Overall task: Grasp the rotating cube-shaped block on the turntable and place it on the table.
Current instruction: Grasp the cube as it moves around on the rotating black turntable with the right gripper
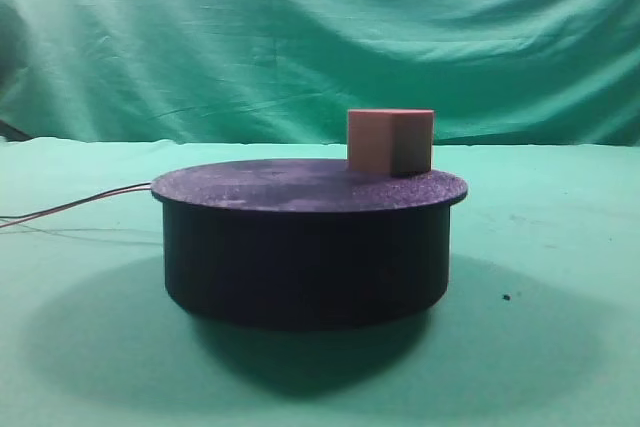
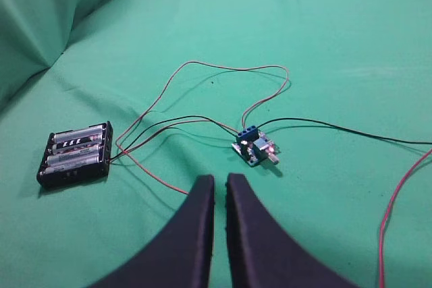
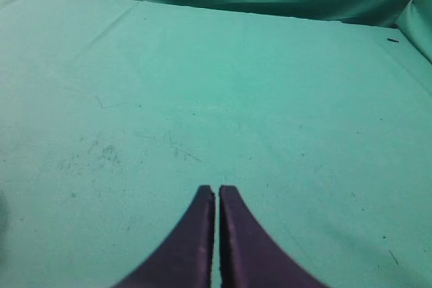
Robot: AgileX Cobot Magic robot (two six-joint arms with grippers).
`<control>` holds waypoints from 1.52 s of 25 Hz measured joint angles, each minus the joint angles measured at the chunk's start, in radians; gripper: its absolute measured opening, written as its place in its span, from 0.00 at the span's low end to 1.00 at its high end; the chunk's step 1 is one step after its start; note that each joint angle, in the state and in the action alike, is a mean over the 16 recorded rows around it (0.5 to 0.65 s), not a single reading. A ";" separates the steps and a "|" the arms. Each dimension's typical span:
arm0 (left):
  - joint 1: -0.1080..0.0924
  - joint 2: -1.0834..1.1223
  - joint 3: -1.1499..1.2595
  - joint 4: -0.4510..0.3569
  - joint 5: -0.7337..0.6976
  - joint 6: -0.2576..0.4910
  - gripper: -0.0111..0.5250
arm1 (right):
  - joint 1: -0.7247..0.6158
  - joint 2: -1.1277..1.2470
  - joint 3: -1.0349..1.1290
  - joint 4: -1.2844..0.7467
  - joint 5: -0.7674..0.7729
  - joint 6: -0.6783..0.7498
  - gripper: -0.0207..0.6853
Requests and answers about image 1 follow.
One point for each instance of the dark round turntable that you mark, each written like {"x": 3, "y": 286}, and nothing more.
{"x": 305, "y": 244}

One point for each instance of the pink cube-shaped block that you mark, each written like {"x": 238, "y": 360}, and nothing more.
{"x": 390, "y": 142}

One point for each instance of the green cloth backdrop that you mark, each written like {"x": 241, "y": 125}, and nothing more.
{"x": 287, "y": 71}

